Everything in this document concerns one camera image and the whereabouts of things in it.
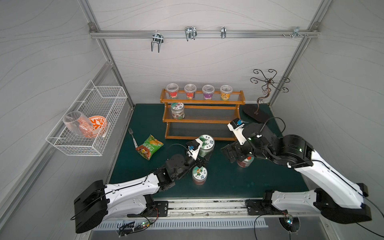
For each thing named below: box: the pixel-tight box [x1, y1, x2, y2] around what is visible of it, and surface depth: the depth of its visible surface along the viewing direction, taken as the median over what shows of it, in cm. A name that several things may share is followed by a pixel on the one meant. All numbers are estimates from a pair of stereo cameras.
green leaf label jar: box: [199, 134, 215, 158], surface depth 68 cm
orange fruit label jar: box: [192, 165, 208, 186], surface depth 78 cm
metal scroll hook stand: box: [243, 69, 290, 123], surface depth 103 cm
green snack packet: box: [135, 134, 164, 161], surface depth 95 cm
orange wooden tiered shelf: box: [160, 88, 246, 142], surface depth 90 cm
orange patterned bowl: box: [88, 115, 107, 138], surface depth 68 cm
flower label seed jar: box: [170, 102, 186, 120], surface depth 90 cm
